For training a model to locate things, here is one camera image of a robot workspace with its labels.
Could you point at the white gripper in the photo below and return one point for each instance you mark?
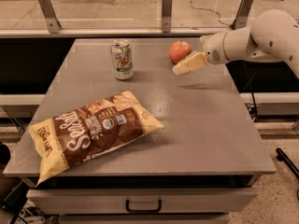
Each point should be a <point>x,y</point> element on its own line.
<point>213,50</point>

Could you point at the red apple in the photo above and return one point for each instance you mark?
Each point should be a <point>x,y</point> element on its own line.
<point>179,50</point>

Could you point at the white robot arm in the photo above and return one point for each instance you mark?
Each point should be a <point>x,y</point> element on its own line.
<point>273,37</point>

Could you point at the silver green soda can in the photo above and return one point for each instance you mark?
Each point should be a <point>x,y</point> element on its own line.
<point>122,60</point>

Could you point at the black bar on floor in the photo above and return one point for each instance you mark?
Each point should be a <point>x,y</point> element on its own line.
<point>282,156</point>

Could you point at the yellow brown chip bag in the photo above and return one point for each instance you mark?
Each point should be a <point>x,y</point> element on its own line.
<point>68,140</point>

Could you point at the right metal railing bracket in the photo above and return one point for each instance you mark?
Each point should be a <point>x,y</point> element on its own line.
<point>242,14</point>

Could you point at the metal railing bracket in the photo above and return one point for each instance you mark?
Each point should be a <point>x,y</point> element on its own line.
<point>242,14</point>
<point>166,16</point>
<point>51,20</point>

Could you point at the middle metal railing bracket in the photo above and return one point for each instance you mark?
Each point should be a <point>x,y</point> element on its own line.
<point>166,16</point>

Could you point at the left metal railing bracket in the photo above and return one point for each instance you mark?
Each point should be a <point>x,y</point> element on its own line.
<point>51,20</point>

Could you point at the grey drawer with black handle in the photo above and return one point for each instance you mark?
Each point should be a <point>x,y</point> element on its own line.
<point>141,201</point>

